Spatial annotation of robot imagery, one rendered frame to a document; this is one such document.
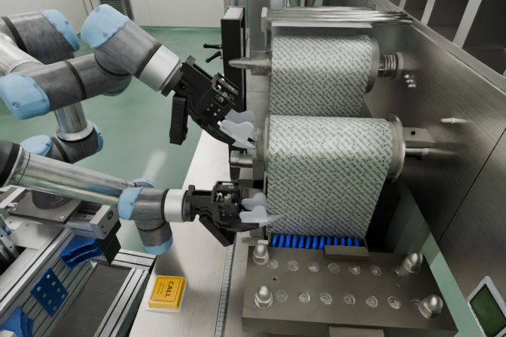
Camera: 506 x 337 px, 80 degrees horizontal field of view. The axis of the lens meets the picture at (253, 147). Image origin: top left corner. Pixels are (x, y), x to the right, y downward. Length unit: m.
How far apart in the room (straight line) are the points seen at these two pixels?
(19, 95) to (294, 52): 0.55
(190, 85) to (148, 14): 6.07
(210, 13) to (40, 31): 5.42
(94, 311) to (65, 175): 1.03
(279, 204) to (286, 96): 0.28
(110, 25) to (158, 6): 5.96
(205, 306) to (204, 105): 0.49
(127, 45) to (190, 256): 0.57
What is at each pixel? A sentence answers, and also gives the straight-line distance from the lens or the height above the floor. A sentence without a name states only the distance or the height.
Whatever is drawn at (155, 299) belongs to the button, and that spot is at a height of 0.92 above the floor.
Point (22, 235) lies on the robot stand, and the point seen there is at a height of 0.73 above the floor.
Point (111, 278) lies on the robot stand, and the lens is 1.78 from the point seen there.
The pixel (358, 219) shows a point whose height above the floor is 1.10.
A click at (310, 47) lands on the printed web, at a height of 1.39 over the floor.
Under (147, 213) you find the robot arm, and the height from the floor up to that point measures 1.12.
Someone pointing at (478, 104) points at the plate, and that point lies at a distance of 0.59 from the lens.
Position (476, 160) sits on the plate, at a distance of 0.59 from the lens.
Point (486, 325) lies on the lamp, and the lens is 0.60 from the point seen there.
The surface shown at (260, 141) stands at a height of 1.28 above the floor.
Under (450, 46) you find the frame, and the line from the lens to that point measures 0.69.
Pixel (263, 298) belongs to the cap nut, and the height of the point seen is 1.06.
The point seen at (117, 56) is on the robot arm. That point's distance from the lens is 0.56.
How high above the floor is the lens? 1.63
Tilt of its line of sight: 36 degrees down
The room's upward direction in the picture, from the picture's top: straight up
